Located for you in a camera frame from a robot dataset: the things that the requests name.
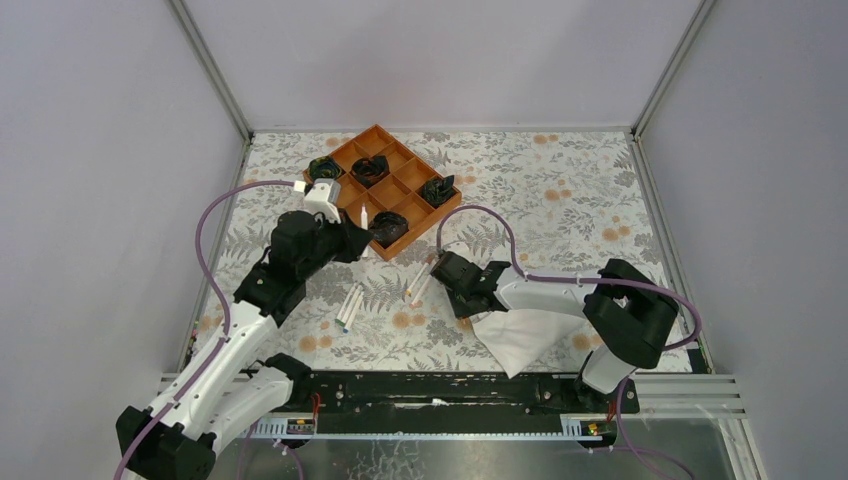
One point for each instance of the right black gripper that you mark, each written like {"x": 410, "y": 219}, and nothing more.
{"x": 460, "y": 282}

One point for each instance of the orange wooden compartment tray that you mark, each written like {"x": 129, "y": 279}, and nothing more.
{"x": 400, "y": 190}

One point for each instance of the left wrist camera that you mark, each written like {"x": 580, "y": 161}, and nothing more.
{"x": 320, "y": 197}

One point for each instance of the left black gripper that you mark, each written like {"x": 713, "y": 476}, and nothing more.
{"x": 348, "y": 239}

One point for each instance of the white marker green end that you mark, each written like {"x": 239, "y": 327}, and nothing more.
{"x": 341, "y": 318}

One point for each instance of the white marker pen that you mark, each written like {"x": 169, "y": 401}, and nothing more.
{"x": 409, "y": 289}
{"x": 364, "y": 225}

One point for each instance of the white folded cloth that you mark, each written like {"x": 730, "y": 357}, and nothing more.
{"x": 517, "y": 338}

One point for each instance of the dark green rolled tie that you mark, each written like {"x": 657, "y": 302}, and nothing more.
{"x": 438, "y": 190}

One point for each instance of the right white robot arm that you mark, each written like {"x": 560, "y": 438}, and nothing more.
{"x": 632, "y": 316}

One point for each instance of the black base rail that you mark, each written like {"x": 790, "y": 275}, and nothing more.
{"x": 450, "y": 404}

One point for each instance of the white marker blue end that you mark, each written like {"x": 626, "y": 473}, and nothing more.
{"x": 352, "y": 308}

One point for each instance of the dark blue rolled tie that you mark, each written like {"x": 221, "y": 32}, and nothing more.
{"x": 387, "y": 227}

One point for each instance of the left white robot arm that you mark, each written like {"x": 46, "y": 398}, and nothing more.
{"x": 180, "y": 434}

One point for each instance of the green patterned rolled tie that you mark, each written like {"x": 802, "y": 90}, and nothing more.
{"x": 325, "y": 167}

